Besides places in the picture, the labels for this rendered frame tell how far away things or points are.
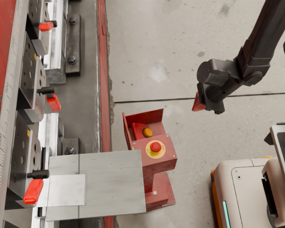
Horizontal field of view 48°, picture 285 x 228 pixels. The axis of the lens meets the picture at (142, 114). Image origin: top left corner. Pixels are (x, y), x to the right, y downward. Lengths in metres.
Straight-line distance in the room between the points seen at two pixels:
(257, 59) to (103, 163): 0.49
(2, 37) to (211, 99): 0.57
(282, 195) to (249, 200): 0.54
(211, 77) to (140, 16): 1.88
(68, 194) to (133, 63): 1.58
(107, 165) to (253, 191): 0.98
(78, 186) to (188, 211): 1.11
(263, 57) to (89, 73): 0.67
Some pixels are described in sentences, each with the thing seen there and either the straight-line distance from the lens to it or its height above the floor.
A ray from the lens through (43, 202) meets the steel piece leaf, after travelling 0.93.
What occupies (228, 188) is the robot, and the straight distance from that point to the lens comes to 1.72.
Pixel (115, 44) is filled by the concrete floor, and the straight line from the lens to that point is 2.48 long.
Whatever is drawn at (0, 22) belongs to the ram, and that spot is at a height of 1.45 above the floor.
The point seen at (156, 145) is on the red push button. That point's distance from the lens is 1.16.
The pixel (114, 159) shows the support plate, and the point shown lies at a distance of 0.94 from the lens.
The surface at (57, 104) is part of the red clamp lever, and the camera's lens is 0.82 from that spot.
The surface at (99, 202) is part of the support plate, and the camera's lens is 0.90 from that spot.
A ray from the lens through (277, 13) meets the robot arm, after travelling 0.72.
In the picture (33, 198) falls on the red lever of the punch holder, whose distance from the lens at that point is 0.60.
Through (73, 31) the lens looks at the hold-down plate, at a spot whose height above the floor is 0.90.
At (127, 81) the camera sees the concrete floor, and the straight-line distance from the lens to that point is 2.27.
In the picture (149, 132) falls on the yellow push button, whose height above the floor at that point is 0.73.
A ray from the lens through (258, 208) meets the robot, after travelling 1.73.
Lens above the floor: 1.87
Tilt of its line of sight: 61 degrees down
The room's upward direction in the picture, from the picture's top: 1 degrees clockwise
